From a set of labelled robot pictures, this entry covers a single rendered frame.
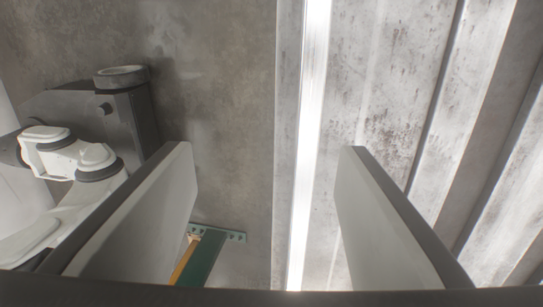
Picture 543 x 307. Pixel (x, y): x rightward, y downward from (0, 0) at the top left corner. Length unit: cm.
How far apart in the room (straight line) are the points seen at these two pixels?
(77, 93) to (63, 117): 16
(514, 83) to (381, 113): 11
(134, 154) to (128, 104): 21
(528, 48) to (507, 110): 5
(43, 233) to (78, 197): 18
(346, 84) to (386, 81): 3
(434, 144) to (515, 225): 13
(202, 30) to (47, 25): 73
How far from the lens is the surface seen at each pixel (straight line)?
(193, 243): 160
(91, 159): 93
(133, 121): 110
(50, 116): 143
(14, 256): 70
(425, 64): 24
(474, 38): 24
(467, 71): 25
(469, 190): 31
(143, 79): 110
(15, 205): 203
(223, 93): 109
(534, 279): 43
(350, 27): 23
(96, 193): 85
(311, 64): 19
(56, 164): 122
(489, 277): 39
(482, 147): 29
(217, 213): 142
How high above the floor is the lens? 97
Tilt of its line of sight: 59 degrees down
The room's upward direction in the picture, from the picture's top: 156 degrees counter-clockwise
